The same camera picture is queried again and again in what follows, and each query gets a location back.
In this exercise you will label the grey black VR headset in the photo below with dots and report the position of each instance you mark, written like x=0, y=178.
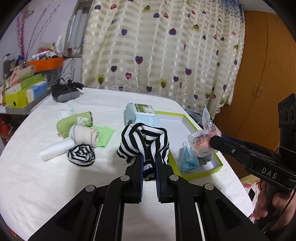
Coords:
x=63, y=91

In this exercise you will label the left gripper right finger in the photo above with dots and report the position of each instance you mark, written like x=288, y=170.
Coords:
x=164, y=177

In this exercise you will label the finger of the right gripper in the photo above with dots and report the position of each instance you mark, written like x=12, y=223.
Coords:
x=226, y=140
x=242, y=155

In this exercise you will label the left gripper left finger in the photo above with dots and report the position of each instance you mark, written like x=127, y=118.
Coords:
x=133, y=194

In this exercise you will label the green white shallow box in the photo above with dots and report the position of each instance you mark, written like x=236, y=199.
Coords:
x=178, y=127

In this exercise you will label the small black white striped sock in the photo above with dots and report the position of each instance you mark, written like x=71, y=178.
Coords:
x=81, y=155

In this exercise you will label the large black white striped sock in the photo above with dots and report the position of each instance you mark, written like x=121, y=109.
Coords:
x=138, y=138

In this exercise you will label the beige rolled towel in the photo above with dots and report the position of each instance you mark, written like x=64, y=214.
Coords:
x=21, y=74

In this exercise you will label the blue wet wipes pack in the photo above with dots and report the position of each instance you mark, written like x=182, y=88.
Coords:
x=141, y=113

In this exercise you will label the dark grey clothing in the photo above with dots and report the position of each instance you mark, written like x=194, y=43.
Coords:
x=195, y=116

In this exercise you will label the orange tray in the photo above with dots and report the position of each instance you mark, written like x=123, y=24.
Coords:
x=47, y=64

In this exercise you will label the white cloth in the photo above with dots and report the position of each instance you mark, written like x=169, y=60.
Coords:
x=56, y=149

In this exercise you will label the cream striped rolled sock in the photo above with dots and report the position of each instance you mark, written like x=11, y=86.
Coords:
x=84, y=135

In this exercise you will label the blue face mask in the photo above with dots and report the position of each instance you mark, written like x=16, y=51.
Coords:
x=189, y=161

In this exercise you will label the green rolled towel with rabbit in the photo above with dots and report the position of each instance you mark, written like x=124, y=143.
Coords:
x=64, y=125

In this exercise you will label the clear bag with orange item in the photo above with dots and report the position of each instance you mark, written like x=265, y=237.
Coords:
x=200, y=140

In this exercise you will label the heart pattern curtain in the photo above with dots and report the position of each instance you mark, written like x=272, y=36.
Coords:
x=189, y=51

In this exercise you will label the green storage box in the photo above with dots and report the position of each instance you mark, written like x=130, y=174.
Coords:
x=15, y=96

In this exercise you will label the flat light green cloth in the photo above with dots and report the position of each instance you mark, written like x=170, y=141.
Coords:
x=104, y=135

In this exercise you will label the white crumpled tissue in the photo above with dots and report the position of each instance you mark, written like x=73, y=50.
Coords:
x=66, y=112

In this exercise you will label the striped cardboard tray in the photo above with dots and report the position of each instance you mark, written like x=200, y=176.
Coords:
x=29, y=108

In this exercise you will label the pink branch decoration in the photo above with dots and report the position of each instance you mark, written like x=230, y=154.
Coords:
x=38, y=29

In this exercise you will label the wooden wardrobe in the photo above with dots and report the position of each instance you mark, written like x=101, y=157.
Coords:
x=266, y=77

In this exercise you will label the blue tissue pack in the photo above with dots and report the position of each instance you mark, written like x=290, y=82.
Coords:
x=36, y=90

